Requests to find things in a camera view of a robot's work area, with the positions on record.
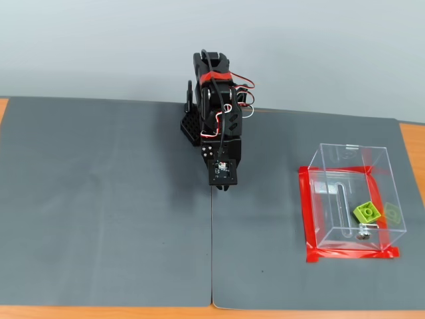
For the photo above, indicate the green lego block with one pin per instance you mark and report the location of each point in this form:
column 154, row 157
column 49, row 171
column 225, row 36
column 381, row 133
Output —
column 367, row 212

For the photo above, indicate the transparent acrylic box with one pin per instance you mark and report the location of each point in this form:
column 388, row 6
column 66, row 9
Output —
column 352, row 159

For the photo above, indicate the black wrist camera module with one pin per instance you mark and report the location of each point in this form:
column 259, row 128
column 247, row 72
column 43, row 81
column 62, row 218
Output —
column 229, row 179

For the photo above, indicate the red tape band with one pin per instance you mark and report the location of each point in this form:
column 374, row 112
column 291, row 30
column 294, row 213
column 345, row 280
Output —
column 224, row 77

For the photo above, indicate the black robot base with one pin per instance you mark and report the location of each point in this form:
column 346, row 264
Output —
column 191, row 129

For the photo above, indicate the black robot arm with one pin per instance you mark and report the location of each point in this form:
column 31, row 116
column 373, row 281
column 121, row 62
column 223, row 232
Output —
column 232, row 126

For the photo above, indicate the red tape strip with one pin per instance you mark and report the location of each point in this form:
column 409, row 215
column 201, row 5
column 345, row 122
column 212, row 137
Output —
column 332, row 169
column 307, row 212
column 352, row 255
column 378, row 189

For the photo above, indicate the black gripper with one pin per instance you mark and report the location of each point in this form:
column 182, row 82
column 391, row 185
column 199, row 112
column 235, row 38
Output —
column 208, row 151

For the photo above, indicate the black table clamp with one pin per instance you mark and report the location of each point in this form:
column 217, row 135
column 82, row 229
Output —
column 190, row 96

